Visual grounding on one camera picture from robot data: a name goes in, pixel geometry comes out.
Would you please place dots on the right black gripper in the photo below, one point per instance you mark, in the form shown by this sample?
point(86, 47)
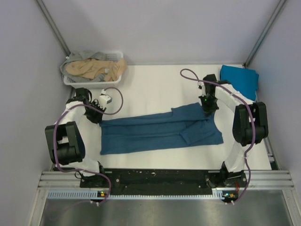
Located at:
point(208, 111)

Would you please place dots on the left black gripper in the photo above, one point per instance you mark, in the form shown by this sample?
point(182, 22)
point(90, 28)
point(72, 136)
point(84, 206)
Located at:
point(97, 119)

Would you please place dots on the dark blue t shirt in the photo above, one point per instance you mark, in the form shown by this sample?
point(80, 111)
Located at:
point(183, 126)

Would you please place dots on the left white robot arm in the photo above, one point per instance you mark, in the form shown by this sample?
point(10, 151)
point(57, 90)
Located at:
point(65, 143)

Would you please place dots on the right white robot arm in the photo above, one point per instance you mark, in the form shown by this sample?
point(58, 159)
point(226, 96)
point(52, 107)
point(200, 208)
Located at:
point(250, 126)

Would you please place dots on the folded bright blue t shirt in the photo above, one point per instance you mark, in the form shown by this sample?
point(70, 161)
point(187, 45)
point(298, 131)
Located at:
point(243, 80)

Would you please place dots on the beige t shirt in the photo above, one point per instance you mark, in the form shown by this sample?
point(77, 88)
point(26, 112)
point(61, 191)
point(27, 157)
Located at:
point(92, 68)

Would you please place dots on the grey t shirt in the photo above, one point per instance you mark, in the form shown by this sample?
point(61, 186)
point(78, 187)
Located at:
point(79, 56)

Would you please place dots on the white plastic basket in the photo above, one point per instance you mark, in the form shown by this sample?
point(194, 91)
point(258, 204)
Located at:
point(110, 55)

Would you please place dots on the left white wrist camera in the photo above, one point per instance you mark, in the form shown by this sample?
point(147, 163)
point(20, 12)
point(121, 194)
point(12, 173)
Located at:
point(104, 99)

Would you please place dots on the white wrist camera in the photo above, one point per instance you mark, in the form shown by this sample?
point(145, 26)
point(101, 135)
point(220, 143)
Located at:
point(104, 99)
point(200, 85)

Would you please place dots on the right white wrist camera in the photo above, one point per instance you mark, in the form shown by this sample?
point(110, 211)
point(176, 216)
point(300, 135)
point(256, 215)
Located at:
point(200, 85)

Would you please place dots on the left aluminium frame post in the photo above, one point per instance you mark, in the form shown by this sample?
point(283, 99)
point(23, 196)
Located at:
point(41, 5)

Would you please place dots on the aluminium frame post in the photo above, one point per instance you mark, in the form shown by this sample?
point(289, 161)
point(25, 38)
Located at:
point(41, 5)
point(266, 30)

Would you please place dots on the light blue cable duct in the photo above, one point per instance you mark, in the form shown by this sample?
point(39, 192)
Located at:
point(100, 195)

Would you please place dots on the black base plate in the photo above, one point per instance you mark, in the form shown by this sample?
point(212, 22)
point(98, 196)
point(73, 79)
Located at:
point(163, 181)

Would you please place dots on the right aluminium frame post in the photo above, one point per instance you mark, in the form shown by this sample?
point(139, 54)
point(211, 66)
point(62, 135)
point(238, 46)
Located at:
point(266, 30)

